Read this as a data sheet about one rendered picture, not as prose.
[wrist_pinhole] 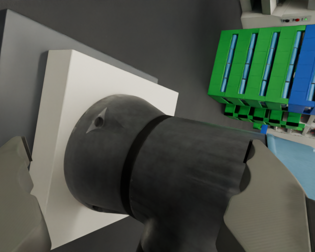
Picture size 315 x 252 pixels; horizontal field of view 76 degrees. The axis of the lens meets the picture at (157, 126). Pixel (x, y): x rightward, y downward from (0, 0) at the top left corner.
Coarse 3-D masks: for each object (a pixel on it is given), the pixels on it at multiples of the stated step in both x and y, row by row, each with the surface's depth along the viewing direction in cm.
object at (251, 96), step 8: (264, 32) 83; (272, 32) 81; (256, 40) 84; (264, 40) 82; (256, 48) 84; (264, 48) 82; (256, 56) 83; (264, 56) 82; (256, 64) 83; (264, 64) 81; (256, 72) 83; (248, 80) 84; (256, 80) 83; (248, 88) 84; (256, 88) 82; (248, 96) 84; (256, 96) 82; (264, 96) 80; (256, 104) 92
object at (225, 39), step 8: (224, 32) 92; (232, 32) 90; (224, 40) 91; (224, 48) 91; (216, 56) 93; (224, 56) 91; (216, 64) 92; (224, 64) 90; (216, 72) 92; (216, 80) 92; (208, 88) 93; (216, 88) 91; (216, 96) 94; (224, 96) 90
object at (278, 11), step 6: (264, 0) 97; (270, 0) 96; (276, 0) 100; (282, 0) 101; (288, 0) 101; (264, 6) 101; (270, 6) 99; (276, 6) 103; (282, 6) 102; (264, 12) 104; (270, 12) 102; (276, 12) 102; (282, 12) 101
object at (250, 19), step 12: (300, 0) 98; (252, 12) 109; (288, 12) 100; (300, 12) 97; (312, 12) 95; (252, 24) 114; (264, 24) 111; (276, 24) 109; (288, 24) 106; (300, 24) 104
